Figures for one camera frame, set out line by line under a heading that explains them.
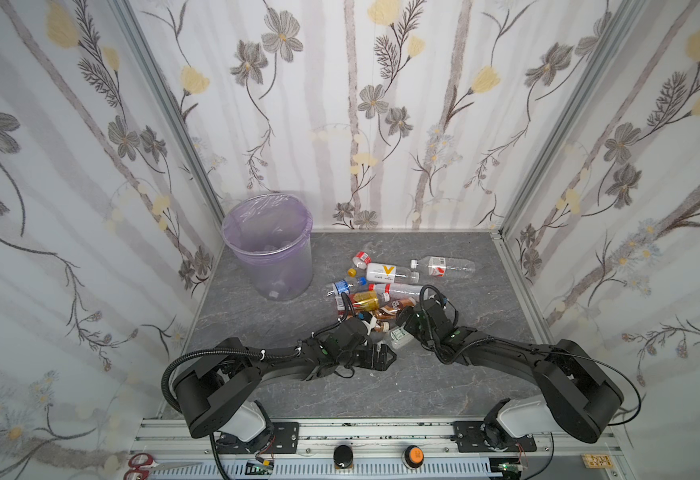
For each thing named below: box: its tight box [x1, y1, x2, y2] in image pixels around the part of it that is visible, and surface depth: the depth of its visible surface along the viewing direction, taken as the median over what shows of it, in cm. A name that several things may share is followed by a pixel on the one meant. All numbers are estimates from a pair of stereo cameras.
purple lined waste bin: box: [222, 193, 314, 302], surface depth 95 cm
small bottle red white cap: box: [352, 251, 372, 269], surface depth 108 cm
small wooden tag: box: [582, 454, 613, 469], surface depth 72 cm
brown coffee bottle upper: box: [380, 298, 417, 313], surface depth 95 cm
